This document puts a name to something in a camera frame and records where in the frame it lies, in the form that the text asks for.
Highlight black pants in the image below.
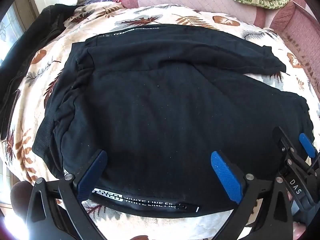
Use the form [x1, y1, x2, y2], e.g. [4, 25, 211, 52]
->
[32, 24, 315, 212]

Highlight leaf print fleece blanket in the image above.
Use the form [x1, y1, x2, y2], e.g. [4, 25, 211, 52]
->
[0, 4, 320, 240]

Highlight black jacket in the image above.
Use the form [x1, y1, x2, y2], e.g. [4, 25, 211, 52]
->
[0, 4, 75, 140]

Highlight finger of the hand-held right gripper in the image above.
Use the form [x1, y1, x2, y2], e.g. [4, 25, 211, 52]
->
[298, 133, 320, 166]
[273, 126, 308, 178]

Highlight person's right hand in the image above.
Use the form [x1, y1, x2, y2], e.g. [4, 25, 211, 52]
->
[286, 192, 311, 240]

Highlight window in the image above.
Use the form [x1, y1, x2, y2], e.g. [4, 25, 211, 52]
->
[0, 0, 38, 63]

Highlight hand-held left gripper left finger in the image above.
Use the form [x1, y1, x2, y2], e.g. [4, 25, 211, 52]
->
[26, 149, 108, 240]

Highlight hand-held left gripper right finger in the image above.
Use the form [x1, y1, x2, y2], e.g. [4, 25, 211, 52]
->
[211, 150, 295, 240]

